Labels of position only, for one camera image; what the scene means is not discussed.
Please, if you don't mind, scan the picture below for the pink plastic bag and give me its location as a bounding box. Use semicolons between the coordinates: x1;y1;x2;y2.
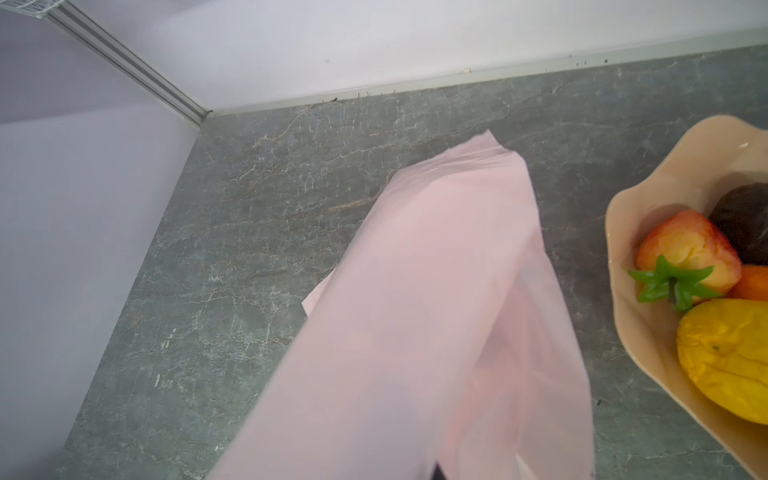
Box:
210;132;595;479

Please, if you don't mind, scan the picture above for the yellow wrinkled pear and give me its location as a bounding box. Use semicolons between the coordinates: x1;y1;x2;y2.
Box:
677;299;767;425

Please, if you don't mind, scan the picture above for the dark brown fruit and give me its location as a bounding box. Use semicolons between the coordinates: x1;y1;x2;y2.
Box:
709;183;767;266

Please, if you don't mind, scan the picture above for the beige scalloped fruit bowl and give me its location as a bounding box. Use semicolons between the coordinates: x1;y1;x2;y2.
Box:
605;115;767;479

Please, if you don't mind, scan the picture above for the orange fruit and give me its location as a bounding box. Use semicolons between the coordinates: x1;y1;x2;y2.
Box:
727;265;768;302

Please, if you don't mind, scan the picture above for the red yellow peach left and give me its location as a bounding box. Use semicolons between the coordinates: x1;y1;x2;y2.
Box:
628;210;742;313

